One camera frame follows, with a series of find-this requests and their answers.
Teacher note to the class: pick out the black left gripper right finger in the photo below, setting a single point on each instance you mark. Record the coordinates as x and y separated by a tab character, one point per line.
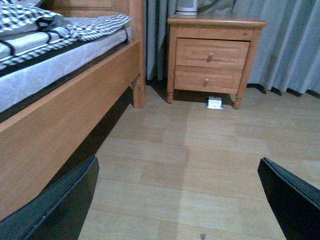
294	202

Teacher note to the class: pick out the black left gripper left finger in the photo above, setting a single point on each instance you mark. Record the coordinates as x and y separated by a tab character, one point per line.
58	212

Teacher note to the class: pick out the white floor power socket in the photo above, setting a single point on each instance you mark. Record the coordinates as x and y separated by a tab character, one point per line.
214	103

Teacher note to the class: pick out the white quilted mattress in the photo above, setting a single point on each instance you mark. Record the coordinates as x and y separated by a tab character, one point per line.
23	80

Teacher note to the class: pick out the grey curtain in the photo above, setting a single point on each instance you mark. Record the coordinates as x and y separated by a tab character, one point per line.
288	55

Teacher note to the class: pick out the lower nightstand drawer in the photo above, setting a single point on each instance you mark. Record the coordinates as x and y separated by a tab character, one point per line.
207	79

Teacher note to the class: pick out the nightstand drawer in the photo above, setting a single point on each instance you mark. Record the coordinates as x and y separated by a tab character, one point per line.
207	53
207	79

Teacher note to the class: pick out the upper nightstand drawer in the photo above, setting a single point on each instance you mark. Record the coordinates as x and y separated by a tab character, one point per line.
207	53

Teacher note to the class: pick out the wooden nightstand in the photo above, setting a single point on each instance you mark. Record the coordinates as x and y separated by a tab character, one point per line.
214	27

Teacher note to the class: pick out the black white patterned bedsheet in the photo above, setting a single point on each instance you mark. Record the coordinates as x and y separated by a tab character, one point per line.
27	32

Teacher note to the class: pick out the white appliance on nightstand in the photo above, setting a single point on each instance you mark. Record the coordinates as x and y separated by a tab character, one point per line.
186	7

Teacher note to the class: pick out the wooden bed frame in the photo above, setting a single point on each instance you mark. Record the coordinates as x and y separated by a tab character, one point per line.
37	141

